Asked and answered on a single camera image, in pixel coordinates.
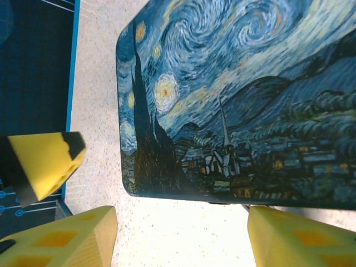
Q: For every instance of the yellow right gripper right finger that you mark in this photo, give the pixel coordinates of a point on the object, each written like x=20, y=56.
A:
x=300, y=239

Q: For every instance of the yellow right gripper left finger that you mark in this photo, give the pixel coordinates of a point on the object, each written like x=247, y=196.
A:
x=69, y=239

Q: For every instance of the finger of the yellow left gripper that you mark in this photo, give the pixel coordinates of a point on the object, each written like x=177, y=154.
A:
x=47, y=161

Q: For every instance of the starry night painted tin box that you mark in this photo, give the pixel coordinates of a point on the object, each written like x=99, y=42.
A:
x=222, y=97

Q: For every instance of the blue table edge strip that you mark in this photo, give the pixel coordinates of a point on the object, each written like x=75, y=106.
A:
x=73, y=55

